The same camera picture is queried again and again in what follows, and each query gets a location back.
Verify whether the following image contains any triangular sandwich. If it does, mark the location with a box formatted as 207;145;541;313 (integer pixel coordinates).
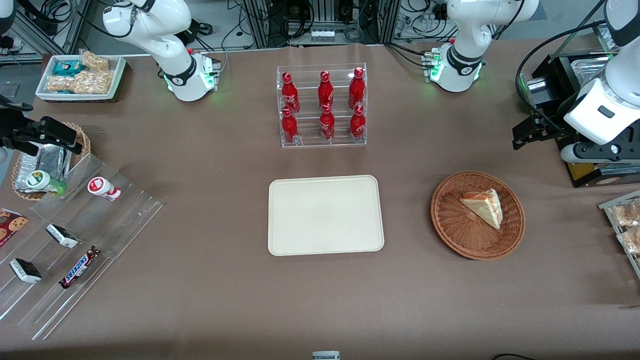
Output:
459;188;503;231

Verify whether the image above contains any small brown wicker basket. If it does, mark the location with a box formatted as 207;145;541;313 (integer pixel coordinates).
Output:
12;122;92;201

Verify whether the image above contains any clear acrylic stepped shelf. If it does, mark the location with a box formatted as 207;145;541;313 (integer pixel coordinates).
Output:
0;152;164;341

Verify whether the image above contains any large brown wicker basket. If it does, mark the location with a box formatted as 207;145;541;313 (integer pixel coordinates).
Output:
430;171;526;261

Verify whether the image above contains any red cola bottle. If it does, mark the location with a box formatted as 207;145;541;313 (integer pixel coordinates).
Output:
318;71;335;108
349;105;366;141
319;104;336;142
348;67;366;110
281;107;300;145
281;72;301;115

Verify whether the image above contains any clear acrylic bottle rack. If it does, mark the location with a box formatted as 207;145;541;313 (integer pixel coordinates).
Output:
276;62;368;149

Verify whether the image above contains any small rice cracker pack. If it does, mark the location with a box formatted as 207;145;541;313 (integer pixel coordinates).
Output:
79;50;110;72

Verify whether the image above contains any chocolate chip cookie pack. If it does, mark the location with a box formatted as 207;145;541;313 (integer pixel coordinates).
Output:
0;207;30;249

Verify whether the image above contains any silver foil package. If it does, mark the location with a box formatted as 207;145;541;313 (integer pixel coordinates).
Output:
14;152;41;192
36;145;67;180

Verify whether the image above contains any aluminium frame rack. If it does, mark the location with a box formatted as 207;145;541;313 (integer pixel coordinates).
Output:
242;0;401;49

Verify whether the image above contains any wrapped pastry snack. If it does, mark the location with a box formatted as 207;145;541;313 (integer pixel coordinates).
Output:
617;229;640;256
611;200;640;228

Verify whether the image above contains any green cap yogurt bottle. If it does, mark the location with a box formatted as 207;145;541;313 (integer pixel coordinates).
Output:
26;170;67;196

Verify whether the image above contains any red cap yogurt bottle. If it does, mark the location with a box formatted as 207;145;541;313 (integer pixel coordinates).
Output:
87;176;122;202

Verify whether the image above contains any beige plastic tray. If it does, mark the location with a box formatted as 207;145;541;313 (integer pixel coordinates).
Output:
268;175;385;257

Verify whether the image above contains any black white snack bar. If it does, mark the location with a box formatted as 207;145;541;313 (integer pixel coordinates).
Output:
10;258;43;285
46;223;79;249

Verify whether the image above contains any steel food pan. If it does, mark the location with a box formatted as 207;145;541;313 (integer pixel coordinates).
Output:
574;54;615;82

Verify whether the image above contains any teal snack packet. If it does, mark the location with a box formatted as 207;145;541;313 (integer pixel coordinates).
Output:
52;60;84;76

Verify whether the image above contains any white snack tray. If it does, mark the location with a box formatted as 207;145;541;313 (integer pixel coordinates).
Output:
35;54;127;102

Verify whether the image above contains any grey tray with pastries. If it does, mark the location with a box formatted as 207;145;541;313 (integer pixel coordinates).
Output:
598;190;640;279

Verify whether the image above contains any snickers chocolate bar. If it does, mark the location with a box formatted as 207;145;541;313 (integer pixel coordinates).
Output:
59;245;102;290

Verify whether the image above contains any black food warmer machine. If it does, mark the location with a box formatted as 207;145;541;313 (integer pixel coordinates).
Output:
519;22;640;189

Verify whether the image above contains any large rice cracker pack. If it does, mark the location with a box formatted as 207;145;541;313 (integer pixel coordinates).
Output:
47;70;114;95

